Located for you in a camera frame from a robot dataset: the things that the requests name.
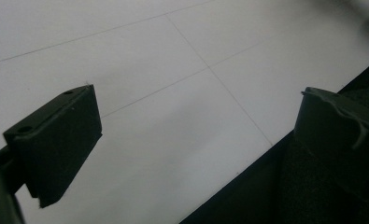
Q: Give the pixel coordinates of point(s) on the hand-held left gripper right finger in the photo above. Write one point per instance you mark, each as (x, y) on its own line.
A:
(337, 140)

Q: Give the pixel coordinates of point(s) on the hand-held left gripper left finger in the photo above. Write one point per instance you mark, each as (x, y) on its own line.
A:
(57, 140)

